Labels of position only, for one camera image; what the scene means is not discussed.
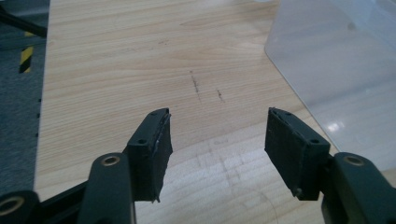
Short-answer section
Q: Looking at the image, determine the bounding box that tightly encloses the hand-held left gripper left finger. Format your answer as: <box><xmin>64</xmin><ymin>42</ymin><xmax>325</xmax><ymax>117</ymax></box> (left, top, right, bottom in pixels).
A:
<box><xmin>125</xmin><ymin>107</ymin><xmax>174</xmax><ymax>203</ymax></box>

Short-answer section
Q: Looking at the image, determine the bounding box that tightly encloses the translucent plastic storage box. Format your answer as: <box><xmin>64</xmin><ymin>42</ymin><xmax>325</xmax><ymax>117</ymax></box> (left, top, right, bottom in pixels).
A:
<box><xmin>263</xmin><ymin>0</ymin><xmax>396</xmax><ymax>173</ymax></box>

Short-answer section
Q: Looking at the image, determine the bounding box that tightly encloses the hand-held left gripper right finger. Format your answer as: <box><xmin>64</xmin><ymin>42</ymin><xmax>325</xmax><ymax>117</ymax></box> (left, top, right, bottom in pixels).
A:
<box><xmin>263</xmin><ymin>106</ymin><xmax>332</xmax><ymax>202</ymax></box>

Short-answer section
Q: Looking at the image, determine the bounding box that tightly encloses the yellow black striped floor tape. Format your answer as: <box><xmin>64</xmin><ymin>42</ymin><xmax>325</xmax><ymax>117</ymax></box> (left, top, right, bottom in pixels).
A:
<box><xmin>18</xmin><ymin>31</ymin><xmax>35</xmax><ymax>75</ymax></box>

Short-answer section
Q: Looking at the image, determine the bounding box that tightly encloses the black metal stand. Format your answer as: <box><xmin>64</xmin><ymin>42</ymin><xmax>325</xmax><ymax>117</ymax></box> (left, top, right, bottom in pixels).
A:
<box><xmin>0</xmin><ymin>5</ymin><xmax>49</xmax><ymax>39</ymax></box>

